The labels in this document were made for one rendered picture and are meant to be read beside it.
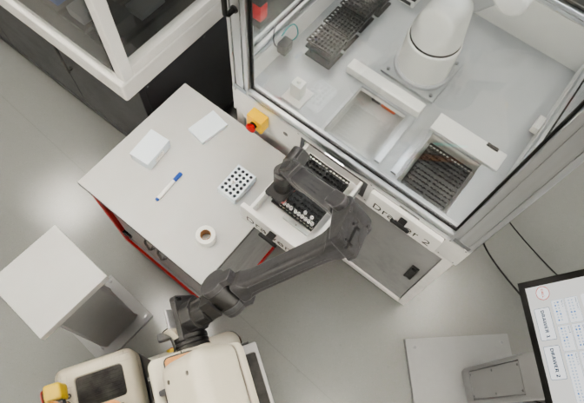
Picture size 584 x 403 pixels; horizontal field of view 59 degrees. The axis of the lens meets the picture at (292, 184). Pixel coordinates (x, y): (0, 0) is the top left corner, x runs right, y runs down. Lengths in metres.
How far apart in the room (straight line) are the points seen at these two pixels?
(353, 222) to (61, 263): 1.16
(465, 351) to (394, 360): 0.34
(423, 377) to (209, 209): 1.30
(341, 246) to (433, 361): 1.59
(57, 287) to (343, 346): 1.32
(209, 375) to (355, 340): 1.51
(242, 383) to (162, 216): 0.89
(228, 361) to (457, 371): 1.63
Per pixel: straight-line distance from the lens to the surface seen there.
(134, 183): 2.03
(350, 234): 1.14
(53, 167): 3.06
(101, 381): 1.82
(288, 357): 2.57
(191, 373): 1.18
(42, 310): 1.97
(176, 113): 2.14
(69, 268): 1.97
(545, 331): 1.78
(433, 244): 1.85
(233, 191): 1.92
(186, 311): 1.36
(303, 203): 1.79
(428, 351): 2.65
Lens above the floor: 2.55
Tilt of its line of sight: 65 degrees down
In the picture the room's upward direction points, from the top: 7 degrees clockwise
